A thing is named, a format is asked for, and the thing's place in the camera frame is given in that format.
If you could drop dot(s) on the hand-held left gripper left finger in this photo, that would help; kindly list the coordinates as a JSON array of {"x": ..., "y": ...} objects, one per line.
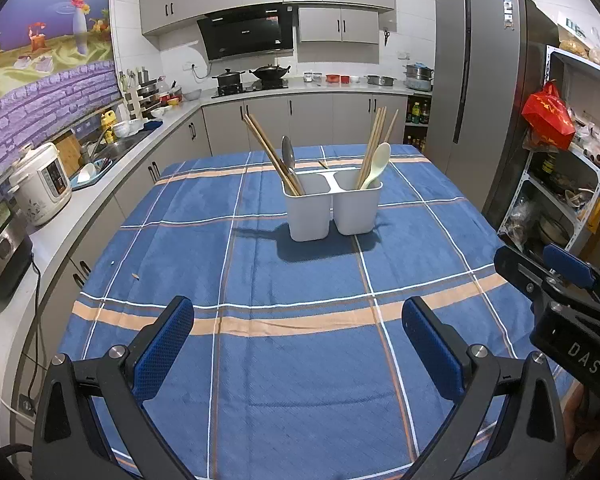
[{"x": 162, "y": 350}]

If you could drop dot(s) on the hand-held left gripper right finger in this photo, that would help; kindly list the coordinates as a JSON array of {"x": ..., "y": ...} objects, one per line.
[{"x": 437, "y": 355}]

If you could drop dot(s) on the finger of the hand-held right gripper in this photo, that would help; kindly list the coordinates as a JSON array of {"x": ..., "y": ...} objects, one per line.
[
  {"x": 520, "y": 272},
  {"x": 570, "y": 265}
]

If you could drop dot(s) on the white utensil holder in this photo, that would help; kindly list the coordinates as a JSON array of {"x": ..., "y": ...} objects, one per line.
[{"x": 310, "y": 215}]

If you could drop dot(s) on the person's right hand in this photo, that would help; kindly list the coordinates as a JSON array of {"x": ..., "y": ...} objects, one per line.
[{"x": 576, "y": 410}]

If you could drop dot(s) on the steel cookware pile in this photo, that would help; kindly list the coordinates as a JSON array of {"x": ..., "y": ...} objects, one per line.
[{"x": 550, "y": 230}]

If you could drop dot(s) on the blue plaid tablecloth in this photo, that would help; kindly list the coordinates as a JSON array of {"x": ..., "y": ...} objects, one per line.
[{"x": 280, "y": 360}]

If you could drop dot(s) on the red plastic bag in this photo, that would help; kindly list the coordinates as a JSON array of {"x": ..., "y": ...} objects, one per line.
[{"x": 547, "y": 115}]

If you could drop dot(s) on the white metal shelf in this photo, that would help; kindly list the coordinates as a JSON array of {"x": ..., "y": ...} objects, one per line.
[{"x": 580, "y": 90}]

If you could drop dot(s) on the cream plastic spoon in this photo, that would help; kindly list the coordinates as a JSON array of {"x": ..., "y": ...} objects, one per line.
[{"x": 381, "y": 155}]

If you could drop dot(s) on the steel black countertop appliance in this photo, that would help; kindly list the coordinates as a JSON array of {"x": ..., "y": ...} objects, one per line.
[{"x": 2, "y": 255}]

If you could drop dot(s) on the cooking oil bottles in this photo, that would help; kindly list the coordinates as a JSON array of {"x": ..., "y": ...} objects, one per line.
[{"x": 418, "y": 114}]

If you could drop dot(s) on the blue drain tray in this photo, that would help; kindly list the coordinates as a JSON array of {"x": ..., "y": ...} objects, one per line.
[{"x": 91, "y": 175}]

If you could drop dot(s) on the grey refrigerator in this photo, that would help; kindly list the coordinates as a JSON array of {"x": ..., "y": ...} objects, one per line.
[{"x": 480, "y": 85}]

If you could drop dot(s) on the white rice cooker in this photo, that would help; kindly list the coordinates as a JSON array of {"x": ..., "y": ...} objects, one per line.
[{"x": 40, "y": 185}]

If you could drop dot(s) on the steel sink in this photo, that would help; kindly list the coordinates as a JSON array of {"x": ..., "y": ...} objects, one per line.
[{"x": 122, "y": 146}]

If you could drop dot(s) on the clear food bags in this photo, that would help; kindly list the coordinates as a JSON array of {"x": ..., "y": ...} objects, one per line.
[{"x": 590, "y": 50}]

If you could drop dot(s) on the steel faucet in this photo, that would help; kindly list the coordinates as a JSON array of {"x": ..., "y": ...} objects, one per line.
[{"x": 97, "y": 144}]

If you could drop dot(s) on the wooden cutting board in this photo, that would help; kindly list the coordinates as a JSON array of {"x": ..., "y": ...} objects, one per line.
[{"x": 67, "y": 152}]

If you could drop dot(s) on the steel steamer pot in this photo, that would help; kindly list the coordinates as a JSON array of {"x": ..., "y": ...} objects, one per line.
[{"x": 418, "y": 77}]

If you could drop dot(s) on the stack of white bowls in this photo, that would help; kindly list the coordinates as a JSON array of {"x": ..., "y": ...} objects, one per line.
[{"x": 126, "y": 128}]

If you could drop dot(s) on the dark blue cloth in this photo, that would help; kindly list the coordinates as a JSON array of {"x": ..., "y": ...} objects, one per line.
[{"x": 153, "y": 124}]

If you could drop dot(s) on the yellow bottle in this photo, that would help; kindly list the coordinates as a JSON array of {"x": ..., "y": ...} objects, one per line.
[{"x": 108, "y": 127}]

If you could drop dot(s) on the steel spoon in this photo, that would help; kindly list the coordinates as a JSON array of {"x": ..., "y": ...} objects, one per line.
[{"x": 287, "y": 152}]

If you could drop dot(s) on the steel basin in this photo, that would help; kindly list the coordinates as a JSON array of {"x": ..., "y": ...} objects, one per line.
[{"x": 380, "y": 80}]

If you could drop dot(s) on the wooden dish rack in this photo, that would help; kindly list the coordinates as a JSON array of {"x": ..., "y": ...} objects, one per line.
[{"x": 140, "y": 95}]

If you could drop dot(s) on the steel bowl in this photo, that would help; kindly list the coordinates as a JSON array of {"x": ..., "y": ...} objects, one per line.
[{"x": 192, "y": 95}]

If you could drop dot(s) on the clear plastic jug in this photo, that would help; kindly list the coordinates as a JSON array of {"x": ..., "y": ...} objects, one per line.
[{"x": 165, "y": 87}]

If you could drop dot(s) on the black gas stove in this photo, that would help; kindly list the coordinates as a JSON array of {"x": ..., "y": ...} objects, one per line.
[{"x": 250, "y": 89}]

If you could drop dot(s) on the black cooking pot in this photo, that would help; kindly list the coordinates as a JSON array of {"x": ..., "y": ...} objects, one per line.
[{"x": 228, "y": 79}]

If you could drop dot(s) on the glass jars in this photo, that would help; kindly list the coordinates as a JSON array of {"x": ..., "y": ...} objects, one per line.
[{"x": 312, "y": 77}]

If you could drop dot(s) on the black wok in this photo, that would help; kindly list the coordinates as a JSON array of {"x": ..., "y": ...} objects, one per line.
[{"x": 270, "y": 72}]

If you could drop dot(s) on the black range hood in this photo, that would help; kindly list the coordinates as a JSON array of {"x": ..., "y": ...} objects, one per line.
[{"x": 250, "y": 35}]

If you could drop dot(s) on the wall power socket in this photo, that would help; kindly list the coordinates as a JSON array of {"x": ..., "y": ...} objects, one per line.
[{"x": 27, "y": 404}]

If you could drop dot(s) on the printed wall poster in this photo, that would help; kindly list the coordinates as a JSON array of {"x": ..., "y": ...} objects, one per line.
[{"x": 45, "y": 85}]

